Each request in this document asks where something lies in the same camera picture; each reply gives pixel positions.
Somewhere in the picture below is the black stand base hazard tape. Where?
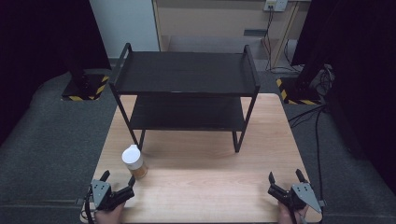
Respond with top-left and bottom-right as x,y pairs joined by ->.
61,73 -> 110,102
276,77 -> 322,105

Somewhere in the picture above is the black floor cable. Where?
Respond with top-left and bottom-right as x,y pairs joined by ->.
288,105 -> 327,129
314,106 -> 325,201

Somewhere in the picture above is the light wooden furniture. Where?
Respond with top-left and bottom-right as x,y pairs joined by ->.
151,0 -> 312,71

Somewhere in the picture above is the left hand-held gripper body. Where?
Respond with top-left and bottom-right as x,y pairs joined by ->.
90,179 -> 136,213

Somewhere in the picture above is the spice jar with white lid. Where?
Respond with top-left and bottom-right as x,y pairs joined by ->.
120,144 -> 149,180

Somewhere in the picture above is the black curtain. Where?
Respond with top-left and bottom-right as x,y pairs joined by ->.
291,0 -> 396,195
0,0 -> 112,147

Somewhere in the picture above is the person's right hand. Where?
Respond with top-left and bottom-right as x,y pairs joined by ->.
277,201 -> 309,224

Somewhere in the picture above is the right hand-held gripper cable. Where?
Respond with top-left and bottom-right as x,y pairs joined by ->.
289,207 -> 304,224

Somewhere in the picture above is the black two-tier shelf rack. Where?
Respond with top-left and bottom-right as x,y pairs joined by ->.
108,42 -> 262,153

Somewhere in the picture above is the left hand-held gripper cable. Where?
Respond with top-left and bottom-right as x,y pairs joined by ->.
80,186 -> 96,224

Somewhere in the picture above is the white wall socket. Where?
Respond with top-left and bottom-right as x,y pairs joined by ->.
263,0 -> 290,13

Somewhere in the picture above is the tangled cable bundle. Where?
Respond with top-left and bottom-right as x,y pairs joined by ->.
309,63 -> 336,98

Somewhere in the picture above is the person's left hand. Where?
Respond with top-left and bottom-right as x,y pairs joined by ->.
94,202 -> 126,224

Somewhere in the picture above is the hand-held gripper cable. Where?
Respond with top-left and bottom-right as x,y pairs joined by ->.
80,186 -> 96,224
289,207 -> 304,224

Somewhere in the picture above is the black socket cable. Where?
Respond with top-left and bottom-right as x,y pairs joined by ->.
262,5 -> 304,75

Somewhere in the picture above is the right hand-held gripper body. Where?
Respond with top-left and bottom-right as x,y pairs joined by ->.
267,182 -> 323,215

